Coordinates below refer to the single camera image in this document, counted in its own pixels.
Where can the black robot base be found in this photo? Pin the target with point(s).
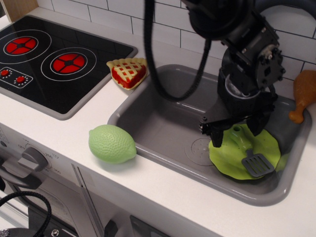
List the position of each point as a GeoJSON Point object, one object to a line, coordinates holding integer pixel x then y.
{"type": "Point", "coordinates": [41, 224]}

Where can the green handled grey spatula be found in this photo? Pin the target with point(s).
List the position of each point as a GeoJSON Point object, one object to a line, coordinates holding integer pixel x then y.
{"type": "Point", "coordinates": [256, 164]}

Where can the black toy stovetop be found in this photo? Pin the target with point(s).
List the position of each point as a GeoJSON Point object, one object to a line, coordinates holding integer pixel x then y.
{"type": "Point", "coordinates": [53, 68]}

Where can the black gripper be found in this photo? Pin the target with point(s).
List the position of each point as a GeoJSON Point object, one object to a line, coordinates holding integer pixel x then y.
{"type": "Point", "coordinates": [230, 109]}

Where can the grey oven door handle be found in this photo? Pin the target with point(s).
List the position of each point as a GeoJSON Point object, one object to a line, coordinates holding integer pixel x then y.
{"type": "Point", "coordinates": [28, 182]}

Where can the black faucet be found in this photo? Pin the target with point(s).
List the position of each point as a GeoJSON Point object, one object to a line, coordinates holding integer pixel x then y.
{"type": "Point", "coordinates": [307, 5]}

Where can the grey oven knob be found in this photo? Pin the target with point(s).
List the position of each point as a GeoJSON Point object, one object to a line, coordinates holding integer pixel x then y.
{"type": "Point", "coordinates": [33, 160]}

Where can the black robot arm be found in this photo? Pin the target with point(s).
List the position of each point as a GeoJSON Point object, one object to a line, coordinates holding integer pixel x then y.
{"type": "Point", "coordinates": [250, 66]}

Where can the green plastic plate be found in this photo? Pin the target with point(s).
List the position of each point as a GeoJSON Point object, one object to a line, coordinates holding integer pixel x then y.
{"type": "Point", "coordinates": [228, 158]}

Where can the brown toy chicken drumstick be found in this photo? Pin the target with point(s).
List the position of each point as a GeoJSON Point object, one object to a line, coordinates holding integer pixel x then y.
{"type": "Point", "coordinates": [304, 90]}

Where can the toy pie slice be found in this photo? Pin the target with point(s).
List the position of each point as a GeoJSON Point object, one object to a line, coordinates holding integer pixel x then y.
{"type": "Point", "coordinates": [128, 73]}

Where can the wooden side panel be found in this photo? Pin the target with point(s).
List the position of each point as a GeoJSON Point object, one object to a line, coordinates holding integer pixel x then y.
{"type": "Point", "coordinates": [15, 9]}

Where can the grey plastic sink basin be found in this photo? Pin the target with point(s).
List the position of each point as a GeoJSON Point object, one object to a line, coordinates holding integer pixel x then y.
{"type": "Point", "coordinates": [168, 133]}

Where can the green toy lime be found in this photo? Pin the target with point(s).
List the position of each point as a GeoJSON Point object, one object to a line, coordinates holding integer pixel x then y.
{"type": "Point", "coordinates": [111, 144]}

